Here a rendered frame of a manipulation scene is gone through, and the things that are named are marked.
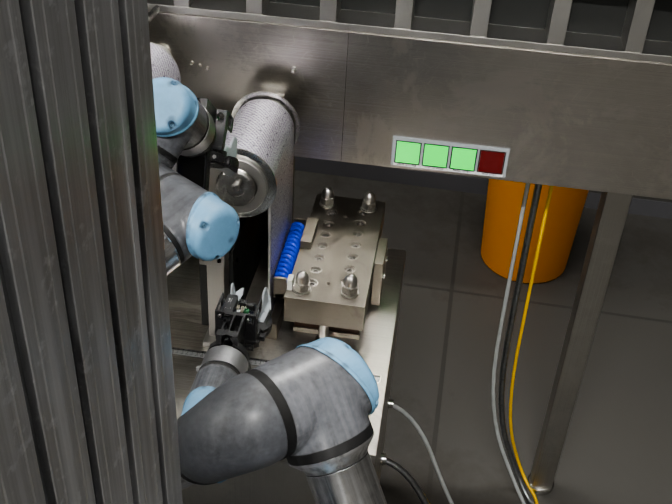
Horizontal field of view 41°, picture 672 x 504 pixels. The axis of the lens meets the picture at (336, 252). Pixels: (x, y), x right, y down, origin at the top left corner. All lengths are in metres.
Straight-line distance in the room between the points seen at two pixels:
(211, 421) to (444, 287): 2.56
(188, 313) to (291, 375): 0.87
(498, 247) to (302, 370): 2.57
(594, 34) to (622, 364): 1.69
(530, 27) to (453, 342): 1.63
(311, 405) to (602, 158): 1.09
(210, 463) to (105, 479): 0.59
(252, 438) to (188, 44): 1.09
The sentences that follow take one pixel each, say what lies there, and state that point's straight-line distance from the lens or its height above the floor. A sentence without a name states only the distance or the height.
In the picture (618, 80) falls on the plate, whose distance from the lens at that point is 1.92.
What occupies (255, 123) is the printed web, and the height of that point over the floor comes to 1.31.
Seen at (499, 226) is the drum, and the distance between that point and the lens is 3.58.
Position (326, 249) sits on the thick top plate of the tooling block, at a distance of 1.92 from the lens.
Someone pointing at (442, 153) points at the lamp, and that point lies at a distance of 1.97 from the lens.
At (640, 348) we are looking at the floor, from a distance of 3.50.
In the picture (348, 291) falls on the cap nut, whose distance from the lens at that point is 1.78.
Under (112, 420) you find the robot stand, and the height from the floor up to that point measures 1.76.
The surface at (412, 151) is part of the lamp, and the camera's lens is 1.98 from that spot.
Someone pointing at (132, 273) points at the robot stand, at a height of 1.83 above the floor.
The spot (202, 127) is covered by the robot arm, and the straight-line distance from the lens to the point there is 1.23.
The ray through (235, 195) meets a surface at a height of 1.23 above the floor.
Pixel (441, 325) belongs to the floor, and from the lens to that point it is 3.39.
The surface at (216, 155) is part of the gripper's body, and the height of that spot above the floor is 1.46.
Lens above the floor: 2.12
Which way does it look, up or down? 35 degrees down
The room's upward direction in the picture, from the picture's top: 3 degrees clockwise
